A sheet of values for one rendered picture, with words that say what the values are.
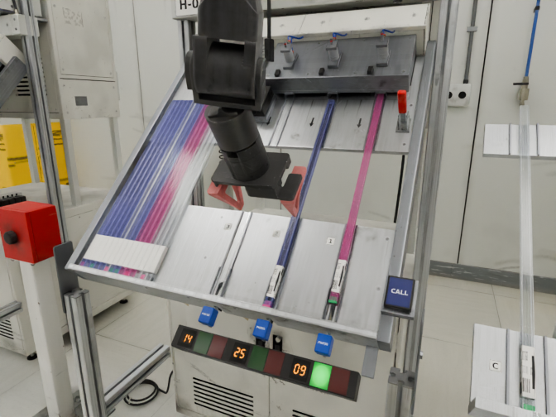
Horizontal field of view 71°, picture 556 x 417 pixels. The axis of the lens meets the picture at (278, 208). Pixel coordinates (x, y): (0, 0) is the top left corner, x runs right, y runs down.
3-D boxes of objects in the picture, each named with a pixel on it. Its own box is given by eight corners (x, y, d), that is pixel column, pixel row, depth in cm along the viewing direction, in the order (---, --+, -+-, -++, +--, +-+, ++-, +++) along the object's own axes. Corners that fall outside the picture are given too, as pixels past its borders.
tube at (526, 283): (534, 419, 45) (536, 418, 44) (520, 415, 46) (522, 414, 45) (527, 110, 69) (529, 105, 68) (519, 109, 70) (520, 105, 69)
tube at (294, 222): (271, 310, 68) (270, 308, 67) (264, 309, 68) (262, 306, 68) (335, 103, 91) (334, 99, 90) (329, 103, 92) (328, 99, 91)
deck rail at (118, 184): (88, 280, 90) (69, 270, 85) (83, 279, 91) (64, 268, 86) (203, 69, 122) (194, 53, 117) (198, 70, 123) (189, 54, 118)
